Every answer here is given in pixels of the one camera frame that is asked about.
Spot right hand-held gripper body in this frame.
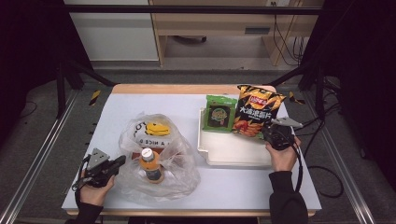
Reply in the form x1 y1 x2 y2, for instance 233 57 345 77
261 116 304 151

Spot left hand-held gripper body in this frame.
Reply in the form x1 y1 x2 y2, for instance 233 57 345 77
72 147 118 190

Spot orange juice bottle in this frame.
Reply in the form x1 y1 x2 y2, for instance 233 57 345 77
138 147 164 185

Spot black and orange chips bag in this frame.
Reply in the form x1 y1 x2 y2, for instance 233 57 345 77
232 84 287 139

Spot white plastic tray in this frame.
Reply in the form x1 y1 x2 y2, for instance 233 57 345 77
196 106 281 167

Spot clear printed plastic bag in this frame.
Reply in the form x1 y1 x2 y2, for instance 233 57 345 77
118 113 202 200

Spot green seaweed snack packet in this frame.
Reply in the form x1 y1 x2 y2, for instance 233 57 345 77
203 94 238 133

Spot person's left hand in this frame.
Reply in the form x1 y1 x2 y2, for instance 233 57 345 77
79 176 116 207

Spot person's right hand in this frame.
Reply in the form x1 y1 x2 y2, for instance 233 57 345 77
265 136 303 173

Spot black metal stand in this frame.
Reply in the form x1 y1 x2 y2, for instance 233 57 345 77
264 62 328 120
55 60 118 119

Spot white table mat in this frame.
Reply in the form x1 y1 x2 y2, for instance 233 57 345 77
61 93 322 211

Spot black curtain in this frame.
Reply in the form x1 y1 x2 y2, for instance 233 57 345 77
298 0 396 188
0 0 92 141

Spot white cabinet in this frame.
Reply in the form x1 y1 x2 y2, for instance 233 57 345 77
64 0 160 62

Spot light wooden desk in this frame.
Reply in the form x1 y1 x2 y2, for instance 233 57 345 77
148 0 325 67

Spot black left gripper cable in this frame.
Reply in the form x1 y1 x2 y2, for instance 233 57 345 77
71 154 92 206

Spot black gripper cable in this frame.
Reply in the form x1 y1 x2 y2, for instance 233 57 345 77
289 144 345 199
71 154 92 206

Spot black floor cables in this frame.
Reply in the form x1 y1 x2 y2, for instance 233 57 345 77
292 77 344 158

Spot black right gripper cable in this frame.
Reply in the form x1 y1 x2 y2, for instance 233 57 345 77
289 144 345 199

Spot aluminium floor rail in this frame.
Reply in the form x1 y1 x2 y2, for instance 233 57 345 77
303 90 376 224
0 90 80 224

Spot thin black floor cable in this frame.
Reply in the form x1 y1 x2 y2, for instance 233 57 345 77
19 101 39 119

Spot black hanging cables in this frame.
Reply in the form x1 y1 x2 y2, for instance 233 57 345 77
272 1 309 67

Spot yellow cable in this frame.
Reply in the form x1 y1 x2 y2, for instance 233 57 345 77
280 0 304 60

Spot black horizontal frame bar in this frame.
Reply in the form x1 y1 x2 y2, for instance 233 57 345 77
62 4 325 16

